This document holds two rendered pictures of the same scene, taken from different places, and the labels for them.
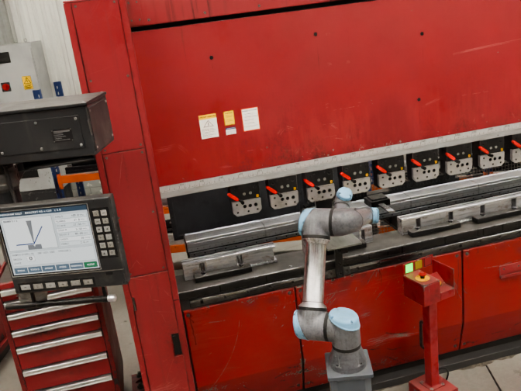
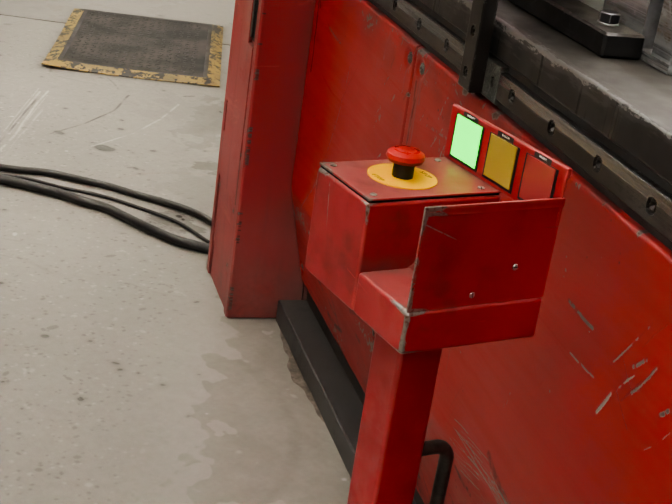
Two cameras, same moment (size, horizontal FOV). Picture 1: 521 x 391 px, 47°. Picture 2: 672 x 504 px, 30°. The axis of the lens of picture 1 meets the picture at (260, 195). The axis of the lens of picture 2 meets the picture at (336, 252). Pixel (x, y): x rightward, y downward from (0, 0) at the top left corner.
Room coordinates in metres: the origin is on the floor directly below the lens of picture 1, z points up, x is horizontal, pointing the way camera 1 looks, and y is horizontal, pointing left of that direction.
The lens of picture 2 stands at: (2.54, -1.96, 1.19)
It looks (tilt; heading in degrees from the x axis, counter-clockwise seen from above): 23 degrees down; 83
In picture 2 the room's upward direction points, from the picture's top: 9 degrees clockwise
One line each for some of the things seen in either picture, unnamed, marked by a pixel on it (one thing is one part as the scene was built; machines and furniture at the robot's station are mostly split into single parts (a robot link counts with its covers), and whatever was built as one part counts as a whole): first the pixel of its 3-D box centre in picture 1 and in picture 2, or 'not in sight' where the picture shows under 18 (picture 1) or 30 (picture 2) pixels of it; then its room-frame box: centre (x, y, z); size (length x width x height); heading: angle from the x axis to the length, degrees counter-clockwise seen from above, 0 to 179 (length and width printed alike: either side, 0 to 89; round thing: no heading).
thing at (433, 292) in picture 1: (428, 279); (430, 221); (2.78, -0.80, 0.75); 0.20 x 0.16 x 0.18; 115
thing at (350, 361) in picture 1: (346, 352); not in sight; (2.11, -0.27, 0.82); 0.15 x 0.15 x 0.10
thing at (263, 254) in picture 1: (229, 261); not in sight; (2.94, 0.21, 0.92); 0.50 x 0.06 x 0.10; 101
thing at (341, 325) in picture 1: (343, 326); not in sight; (2.11, -0.26, 0.94); 0.13 x 0.12 x 0.14; 68
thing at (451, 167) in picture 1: (455, 157); not in sight; (3.19, -1.09, 1.26); 0.15 x 0.09 x 0.17; 101
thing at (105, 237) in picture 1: (66, 241); not in sight; (2.19, 0.77, 1.42); 0.45 x 0.12 x 0.36; 85
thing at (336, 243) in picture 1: (336, 237); not in sight; (2.90, -0.36, 1.00); 0.26 x 0.18 x 0.01; 11
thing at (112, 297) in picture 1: (59, 296); not in sight; (2.17, 0.84, 1.20); 0.45 x 0.03 x 0.08; 85
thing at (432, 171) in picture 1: (422, 164); not in sight; (3.15, -0.90, 1.26); 0.15 x 0.09 x 0.17; 101
